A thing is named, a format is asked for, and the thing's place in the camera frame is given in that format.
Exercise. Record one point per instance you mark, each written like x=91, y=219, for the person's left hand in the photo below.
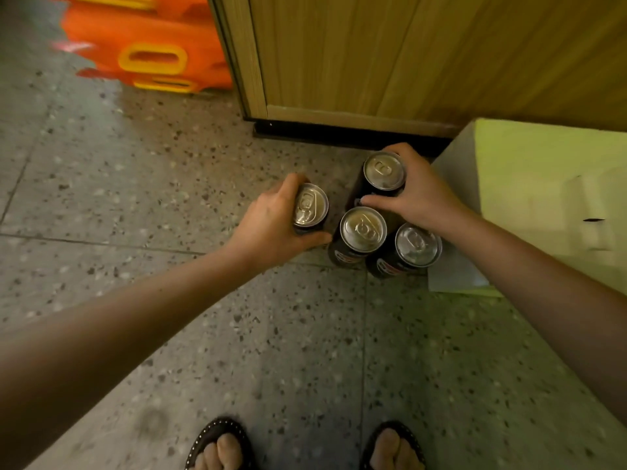
x=267, y=234

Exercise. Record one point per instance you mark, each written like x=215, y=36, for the person's right hand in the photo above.
x=426, y=200

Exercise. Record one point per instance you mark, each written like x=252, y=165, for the slim black drink can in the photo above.
x=311, y=205
x=384, y=171
x=362, y=230
x=419, y=244

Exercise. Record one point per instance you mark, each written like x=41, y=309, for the white cardboard box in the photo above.
x=539, y=166

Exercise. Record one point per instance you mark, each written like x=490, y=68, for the wooden shelf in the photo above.
x=392, y=53

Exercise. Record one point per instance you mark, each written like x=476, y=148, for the person's right forearm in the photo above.
x=563, y=298

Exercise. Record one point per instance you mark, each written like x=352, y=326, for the person's left forearm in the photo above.
x=98, y=347

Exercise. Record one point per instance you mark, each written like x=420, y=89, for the person's left foot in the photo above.
x=228, y=452

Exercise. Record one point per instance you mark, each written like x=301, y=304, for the person's foot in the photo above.
x=228, y=452
x=387, y=450

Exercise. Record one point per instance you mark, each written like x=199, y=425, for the person's right foot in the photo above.
x=387, y=450

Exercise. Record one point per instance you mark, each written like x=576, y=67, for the black studded sandal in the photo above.
x=372, y=431
x=201, y=435

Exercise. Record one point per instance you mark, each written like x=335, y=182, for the stack of orange plastic packs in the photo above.
x=161, y=29

